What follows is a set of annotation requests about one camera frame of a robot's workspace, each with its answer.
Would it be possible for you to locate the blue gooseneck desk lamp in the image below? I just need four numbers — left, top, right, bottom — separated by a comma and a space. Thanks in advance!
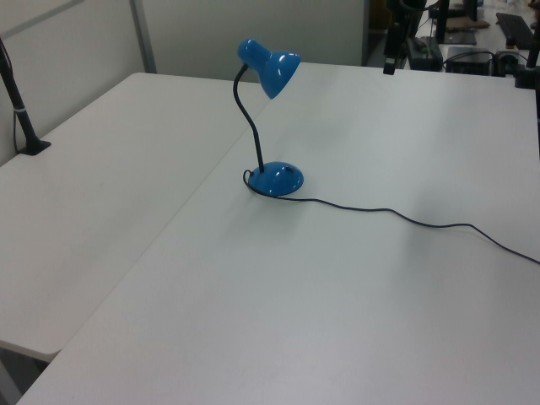
232, 36, 305, 197

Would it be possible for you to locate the white side table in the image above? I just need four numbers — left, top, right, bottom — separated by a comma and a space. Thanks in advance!
0, 72, 272, 405

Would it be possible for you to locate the dark box with green parts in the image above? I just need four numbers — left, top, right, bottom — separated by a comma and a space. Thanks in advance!
405, 35, 444, 72

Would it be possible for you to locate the black computer box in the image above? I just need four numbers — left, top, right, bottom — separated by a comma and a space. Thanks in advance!
445, 45, 495, 76

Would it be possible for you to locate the black monitor stand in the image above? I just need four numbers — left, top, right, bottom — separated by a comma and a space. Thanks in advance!
433, 0, 478, 46

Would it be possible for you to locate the black pole with flat base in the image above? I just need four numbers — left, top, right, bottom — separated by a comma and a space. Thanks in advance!
0, 35, 52, 156

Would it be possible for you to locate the brown pouch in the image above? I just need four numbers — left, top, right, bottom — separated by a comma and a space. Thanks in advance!
446, 16, 490, 33

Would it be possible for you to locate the black pole with table clamp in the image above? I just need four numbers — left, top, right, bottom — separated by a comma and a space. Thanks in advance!
513, 23, 540, 90

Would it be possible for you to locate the black keyboard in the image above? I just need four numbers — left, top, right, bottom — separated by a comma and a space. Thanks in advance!
494, 11, 536, 48

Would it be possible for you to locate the black lamp power cord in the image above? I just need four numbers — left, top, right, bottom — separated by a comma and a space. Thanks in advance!
241, 167, 540, 266

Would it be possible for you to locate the grey partition frame post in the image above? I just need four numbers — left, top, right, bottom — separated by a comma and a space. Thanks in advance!
128, 0, 159, 74

